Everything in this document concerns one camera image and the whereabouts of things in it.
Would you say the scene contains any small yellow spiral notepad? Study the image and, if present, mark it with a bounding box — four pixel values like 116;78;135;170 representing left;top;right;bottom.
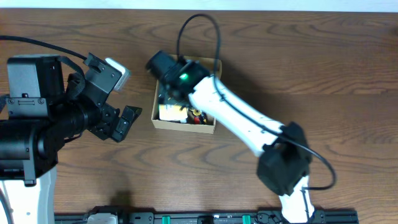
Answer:
159;104;188;121

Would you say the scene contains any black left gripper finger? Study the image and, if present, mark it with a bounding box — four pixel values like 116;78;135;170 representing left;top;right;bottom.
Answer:
121;106;142;124
111;118;131;142

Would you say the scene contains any cardboard box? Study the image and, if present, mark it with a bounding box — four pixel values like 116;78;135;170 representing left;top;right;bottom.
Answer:
146;51;222;134

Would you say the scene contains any correction tape dispenser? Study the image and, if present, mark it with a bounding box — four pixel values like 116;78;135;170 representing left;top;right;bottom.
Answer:
190;108;207;124

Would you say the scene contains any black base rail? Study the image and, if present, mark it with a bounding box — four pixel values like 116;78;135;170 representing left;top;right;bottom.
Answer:
54;203;360;224

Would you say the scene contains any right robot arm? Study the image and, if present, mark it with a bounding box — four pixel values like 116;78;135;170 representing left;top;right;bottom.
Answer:
146;51;315;223

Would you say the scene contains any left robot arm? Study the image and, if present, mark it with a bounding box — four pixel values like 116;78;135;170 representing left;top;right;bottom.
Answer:
1;54;142;223

